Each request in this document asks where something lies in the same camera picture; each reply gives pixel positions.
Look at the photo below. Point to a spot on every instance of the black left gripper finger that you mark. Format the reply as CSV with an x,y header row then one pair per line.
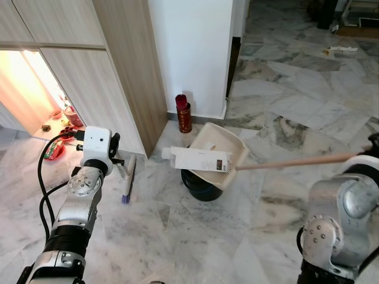
x,y
115,142

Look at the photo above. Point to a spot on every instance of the white printed carton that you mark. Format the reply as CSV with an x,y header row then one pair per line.
x,y
195,160

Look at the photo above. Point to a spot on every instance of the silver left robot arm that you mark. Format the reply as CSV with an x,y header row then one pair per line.
x,y
80,201

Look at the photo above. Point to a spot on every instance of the red cup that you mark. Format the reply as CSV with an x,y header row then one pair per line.
x,y
74,117

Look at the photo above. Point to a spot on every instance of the red offering plate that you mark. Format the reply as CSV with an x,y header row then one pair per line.
x,y
54,151

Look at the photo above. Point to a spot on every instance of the light wooden cabinet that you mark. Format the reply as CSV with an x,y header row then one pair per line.
x,y
118,71

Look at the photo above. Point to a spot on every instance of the red cylinder incense can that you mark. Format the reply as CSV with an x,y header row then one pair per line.
x,y
184,118

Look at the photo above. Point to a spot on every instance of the black plastic bucket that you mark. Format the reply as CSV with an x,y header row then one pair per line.
x,y
198,189

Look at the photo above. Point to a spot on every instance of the white litter strip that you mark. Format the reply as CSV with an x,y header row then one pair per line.
x,y
343,49

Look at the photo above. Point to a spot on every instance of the low wooden furniture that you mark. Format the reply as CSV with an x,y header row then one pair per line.
x,y
358,21

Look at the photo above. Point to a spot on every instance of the black standing object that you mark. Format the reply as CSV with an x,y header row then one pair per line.
x,y
324,13

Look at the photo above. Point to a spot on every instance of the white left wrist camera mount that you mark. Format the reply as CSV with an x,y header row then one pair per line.
x,y
96,145

